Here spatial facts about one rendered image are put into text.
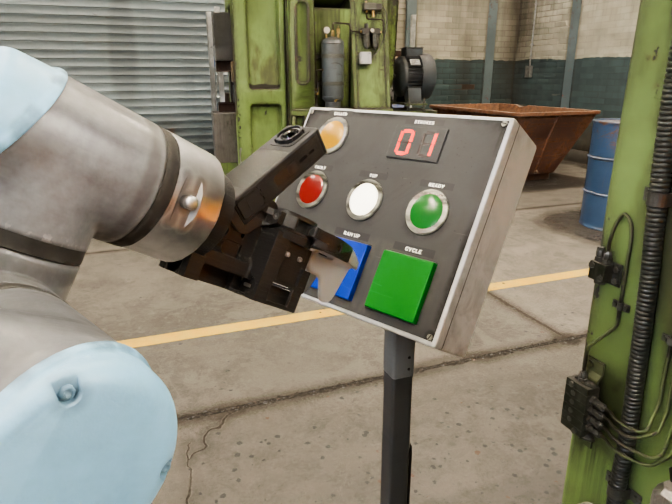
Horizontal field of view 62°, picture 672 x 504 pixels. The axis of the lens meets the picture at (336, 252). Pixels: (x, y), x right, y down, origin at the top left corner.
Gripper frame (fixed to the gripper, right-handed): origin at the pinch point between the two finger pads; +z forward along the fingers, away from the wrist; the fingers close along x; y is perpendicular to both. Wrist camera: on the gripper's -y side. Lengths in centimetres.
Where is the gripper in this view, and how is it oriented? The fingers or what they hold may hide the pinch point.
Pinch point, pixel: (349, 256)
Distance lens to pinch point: 58.4
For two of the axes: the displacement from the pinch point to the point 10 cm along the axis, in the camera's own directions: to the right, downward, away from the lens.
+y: -3.5, 9.3, -0.8
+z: 6.0, 2.9, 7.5
